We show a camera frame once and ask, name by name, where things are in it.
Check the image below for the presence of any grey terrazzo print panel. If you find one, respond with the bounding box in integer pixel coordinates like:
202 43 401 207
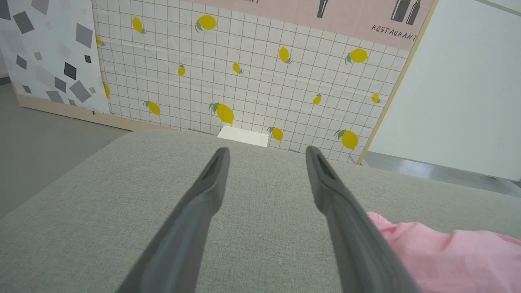
0 0 111 115

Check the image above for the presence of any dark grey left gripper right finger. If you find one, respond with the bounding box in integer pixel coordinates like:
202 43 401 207
305 146 422 293

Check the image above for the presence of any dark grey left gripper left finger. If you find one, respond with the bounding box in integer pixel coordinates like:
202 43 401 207
116 147 231 293

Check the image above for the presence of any plain white board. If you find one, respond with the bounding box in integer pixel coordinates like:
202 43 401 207
368 0 521 182

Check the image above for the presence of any grey fabric cushion surface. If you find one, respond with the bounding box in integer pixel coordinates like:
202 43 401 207
0 129 521 293

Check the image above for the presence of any pink garment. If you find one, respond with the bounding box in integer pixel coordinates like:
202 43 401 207
366 212 521 293

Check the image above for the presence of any lemon print grid panel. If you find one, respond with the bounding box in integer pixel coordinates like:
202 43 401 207
92 0 439 164

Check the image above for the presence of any small white box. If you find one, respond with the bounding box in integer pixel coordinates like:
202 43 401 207
217 126 269 148

